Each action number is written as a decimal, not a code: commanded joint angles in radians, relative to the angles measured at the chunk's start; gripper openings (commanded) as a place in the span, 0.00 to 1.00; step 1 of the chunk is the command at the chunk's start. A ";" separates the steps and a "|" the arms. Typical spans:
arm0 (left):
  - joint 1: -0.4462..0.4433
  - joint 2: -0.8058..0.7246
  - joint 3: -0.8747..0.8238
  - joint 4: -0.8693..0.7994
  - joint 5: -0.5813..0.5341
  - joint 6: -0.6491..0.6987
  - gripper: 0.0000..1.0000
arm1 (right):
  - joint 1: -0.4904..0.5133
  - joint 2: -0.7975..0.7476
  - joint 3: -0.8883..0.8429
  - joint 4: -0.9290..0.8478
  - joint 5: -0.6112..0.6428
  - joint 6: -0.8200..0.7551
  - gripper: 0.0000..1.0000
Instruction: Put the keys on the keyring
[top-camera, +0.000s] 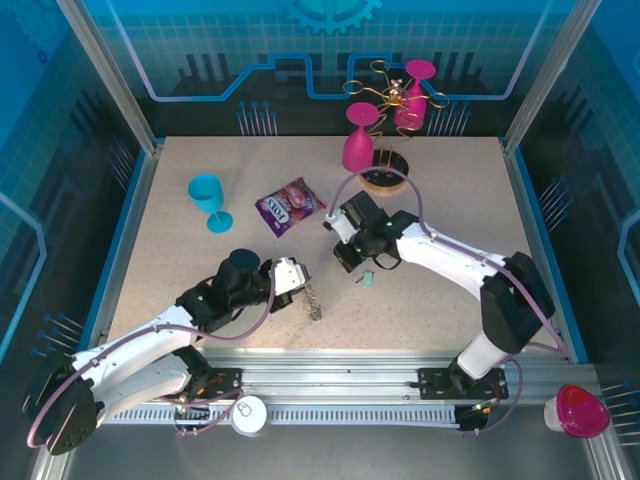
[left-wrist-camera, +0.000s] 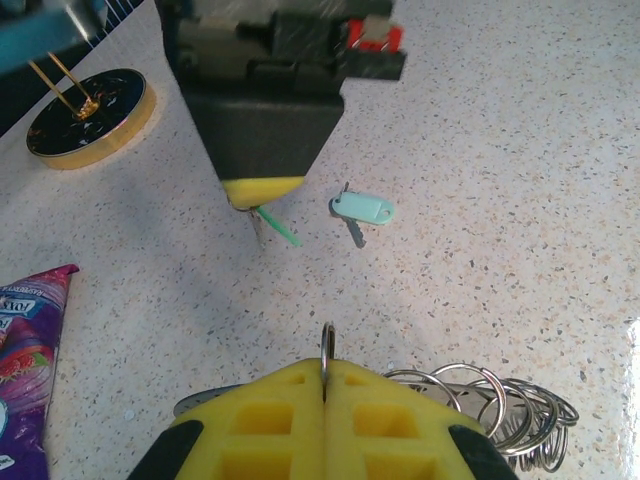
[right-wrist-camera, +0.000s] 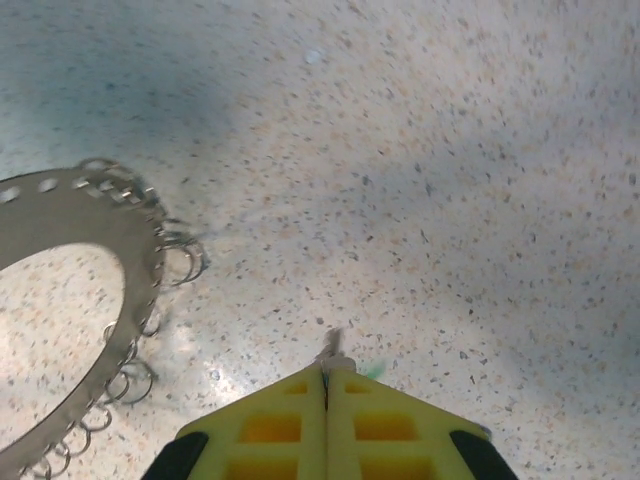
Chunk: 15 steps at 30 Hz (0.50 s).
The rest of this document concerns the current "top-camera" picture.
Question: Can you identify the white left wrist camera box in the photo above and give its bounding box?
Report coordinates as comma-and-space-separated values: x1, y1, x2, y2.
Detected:
271, 256, 314, 292

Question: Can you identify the purple Fox's candy bag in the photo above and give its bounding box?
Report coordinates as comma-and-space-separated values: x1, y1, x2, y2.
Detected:
254, 176, 327, 238

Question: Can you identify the blue plastic wine glass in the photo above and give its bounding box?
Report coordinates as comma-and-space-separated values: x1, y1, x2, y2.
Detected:
187, 173, 235, 235

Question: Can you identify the white tin can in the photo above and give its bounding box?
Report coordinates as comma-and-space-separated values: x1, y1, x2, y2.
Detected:
230, 394, 269, 437

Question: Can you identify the pink plastic wine glass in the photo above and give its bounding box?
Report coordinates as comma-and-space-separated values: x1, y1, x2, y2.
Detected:
393, 59, 436, 130
341, 102, 380, 175

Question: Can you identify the aluminium frame post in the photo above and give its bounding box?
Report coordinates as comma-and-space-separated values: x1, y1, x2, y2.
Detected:
501, 0, 604, 155
53, 0, 166, 155

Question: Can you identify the gold wire glass rack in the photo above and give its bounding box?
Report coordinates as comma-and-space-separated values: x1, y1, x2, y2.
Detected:
342, 59, 451, 197

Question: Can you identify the white cup with pink lid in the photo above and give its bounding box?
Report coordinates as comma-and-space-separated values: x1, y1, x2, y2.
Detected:
543, 383, 611, 440

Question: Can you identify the metal keyring with chain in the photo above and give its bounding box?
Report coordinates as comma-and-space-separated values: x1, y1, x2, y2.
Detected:
298, 281, 325, 322

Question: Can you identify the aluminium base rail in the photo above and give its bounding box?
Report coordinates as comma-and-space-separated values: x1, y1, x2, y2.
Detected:
97, 347, 599, 406

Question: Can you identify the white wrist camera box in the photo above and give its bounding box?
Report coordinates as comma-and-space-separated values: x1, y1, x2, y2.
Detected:
323, 208, 360, 242
271, 256, 314, 292

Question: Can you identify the white slotted cable duct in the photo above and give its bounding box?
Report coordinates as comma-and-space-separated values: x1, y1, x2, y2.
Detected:
107, 403, 464, 429

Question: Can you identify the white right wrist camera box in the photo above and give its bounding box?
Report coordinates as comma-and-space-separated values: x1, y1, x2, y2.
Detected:
323, 208, 360, 242

